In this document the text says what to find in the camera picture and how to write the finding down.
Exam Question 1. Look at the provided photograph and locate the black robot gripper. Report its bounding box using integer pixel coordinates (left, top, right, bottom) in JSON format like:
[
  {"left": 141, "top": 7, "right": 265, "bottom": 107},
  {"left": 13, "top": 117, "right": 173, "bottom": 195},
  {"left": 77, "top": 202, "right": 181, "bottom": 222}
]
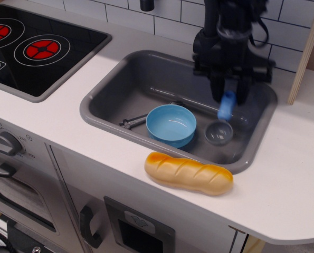
[{"left": 193, "top": 23, "right": 275, "bottom": 105}]

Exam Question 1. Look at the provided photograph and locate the blue handled grey spoon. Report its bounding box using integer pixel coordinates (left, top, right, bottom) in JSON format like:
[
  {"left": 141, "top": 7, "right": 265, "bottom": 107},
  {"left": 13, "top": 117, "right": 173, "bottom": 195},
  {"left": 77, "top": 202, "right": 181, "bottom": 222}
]
[{"left": 205, "top": 91, "right": 236, "bottom": 145}]

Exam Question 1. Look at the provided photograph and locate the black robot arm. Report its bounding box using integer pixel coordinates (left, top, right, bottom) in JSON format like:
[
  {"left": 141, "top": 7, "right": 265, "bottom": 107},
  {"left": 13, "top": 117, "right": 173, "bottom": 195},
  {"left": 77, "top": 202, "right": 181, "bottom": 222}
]
[{"left": 193, "top": 1, "right": 275, "bottom": 105}]

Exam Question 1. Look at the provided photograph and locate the blue plastic bowl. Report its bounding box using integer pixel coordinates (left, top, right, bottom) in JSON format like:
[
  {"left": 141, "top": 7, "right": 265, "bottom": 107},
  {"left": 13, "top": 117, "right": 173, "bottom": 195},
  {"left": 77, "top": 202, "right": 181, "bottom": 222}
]
[{"left": 146, "top": 104, "right": 197, "bottom": 148}]

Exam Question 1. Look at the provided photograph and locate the grey plastic sink basin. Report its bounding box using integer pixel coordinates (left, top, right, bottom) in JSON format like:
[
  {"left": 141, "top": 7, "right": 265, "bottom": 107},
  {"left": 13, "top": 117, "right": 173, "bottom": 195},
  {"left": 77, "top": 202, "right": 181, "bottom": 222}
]
[{"left": 80, "top": 51, "right": 278, "bottom": 174}]

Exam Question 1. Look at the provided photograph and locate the black toy faucet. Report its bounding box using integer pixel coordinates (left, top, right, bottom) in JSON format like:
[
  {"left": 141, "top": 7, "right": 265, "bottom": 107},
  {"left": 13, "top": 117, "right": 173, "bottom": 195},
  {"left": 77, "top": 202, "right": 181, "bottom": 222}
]
[{"left": 193, "top": 0, "right": 220, "bottom": 58}]

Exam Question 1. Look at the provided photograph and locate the toy bread loaf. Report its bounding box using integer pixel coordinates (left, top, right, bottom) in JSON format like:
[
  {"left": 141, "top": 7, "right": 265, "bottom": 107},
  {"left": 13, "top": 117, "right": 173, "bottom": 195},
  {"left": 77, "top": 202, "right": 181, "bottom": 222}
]
[{"left": 144, "top": 152, "right": 234, "bottom": 196}]

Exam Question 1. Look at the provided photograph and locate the grey dispenser panel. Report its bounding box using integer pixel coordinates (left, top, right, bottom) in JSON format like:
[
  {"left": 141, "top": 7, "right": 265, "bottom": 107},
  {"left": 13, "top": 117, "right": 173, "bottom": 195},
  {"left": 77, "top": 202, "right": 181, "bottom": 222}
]
[{"left": 104, "top": 196, "right": 175, "bottom": 253}]

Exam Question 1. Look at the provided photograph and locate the black toy stovetop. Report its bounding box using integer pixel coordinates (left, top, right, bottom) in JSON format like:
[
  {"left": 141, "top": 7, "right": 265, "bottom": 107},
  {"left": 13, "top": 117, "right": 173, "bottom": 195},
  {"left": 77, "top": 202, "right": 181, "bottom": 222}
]
[{"left": 0, "top": 4, "right": 112, "bottom": 103}]

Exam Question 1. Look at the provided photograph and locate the grey oven knob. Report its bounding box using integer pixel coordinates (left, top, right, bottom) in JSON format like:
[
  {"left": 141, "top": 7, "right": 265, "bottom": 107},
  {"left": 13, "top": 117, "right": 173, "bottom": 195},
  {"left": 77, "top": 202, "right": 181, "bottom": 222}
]
[{"left": 0, "top": 132, "right": 23, "bottom": 156}]

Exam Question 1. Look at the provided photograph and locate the black cable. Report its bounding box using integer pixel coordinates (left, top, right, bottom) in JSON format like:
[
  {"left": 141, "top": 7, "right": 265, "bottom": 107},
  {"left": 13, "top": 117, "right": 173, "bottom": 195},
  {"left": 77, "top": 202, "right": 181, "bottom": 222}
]
[{"left": 249, "top": 10, "right": 269, "bottom": 48}]

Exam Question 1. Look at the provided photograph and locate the wooden side post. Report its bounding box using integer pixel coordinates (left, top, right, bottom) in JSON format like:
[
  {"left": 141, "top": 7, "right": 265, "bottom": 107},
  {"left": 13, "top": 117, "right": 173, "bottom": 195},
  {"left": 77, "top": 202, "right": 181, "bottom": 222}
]
[{"left": 287, "top": 19, "right": 314, "bottom": 105}]

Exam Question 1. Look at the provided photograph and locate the black cabinet door handle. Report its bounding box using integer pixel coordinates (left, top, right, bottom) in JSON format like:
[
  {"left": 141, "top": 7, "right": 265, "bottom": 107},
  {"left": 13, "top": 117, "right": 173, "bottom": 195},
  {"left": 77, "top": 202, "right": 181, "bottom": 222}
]
[{"left": 79, "top": 206, "right": 102, "bottom": 249}]

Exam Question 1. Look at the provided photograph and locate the grey oven door handle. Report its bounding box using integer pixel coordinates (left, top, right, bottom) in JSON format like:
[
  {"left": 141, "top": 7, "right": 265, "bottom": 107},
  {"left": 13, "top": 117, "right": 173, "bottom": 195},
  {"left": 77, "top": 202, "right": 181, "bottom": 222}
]
[{"left": 0, "top": 163, "right": 16, "bottom": 178}]

